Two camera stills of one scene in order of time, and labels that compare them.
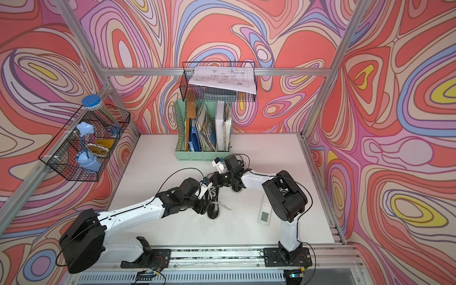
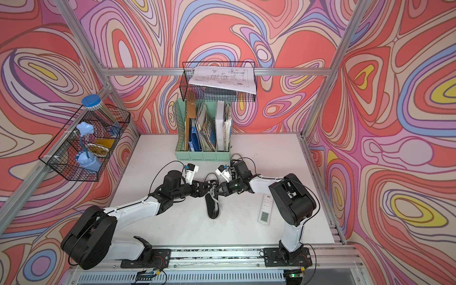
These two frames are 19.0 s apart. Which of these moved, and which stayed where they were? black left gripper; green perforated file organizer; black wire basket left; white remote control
Moved: black left gripper
Stayed: white remote control; black wire basket left; green perforated file organizer
